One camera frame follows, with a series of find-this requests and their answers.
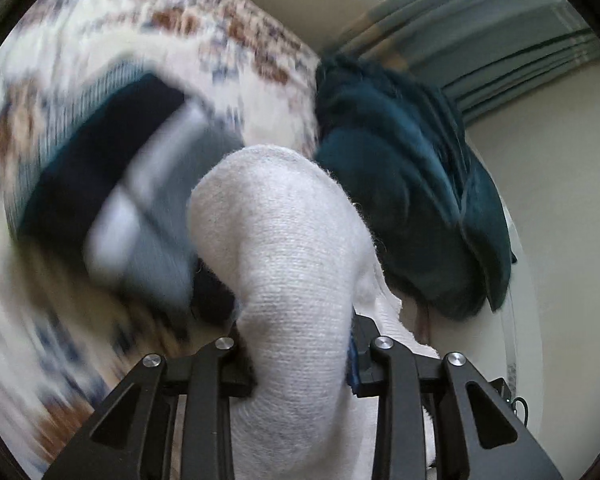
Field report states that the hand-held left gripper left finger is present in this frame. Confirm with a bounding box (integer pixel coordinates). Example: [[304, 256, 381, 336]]
[[42, 322, 257, 480]]

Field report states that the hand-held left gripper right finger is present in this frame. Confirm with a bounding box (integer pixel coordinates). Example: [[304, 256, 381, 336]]
[[347, 309, 563, 480]]

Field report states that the white knit garment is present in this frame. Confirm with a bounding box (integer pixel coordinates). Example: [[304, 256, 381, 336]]
[[186, 144, 441, 480]]

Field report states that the dark teal garment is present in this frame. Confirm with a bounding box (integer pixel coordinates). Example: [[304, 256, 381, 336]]
[[312, 54, 518, 322]]

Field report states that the navy grey striped garment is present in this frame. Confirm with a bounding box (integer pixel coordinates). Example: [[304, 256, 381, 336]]
[[15, 72, 246, 323]]

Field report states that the grey green curtain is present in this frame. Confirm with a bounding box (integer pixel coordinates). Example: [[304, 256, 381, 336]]
[[325, 0, 600, 126]]

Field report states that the floral printed bed sheet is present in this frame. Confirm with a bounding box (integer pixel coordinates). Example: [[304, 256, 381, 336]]
[[0, 0, 326, 467]]

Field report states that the black cable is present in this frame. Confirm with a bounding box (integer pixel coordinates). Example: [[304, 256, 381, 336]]
[[490, 379, 531, 427]]

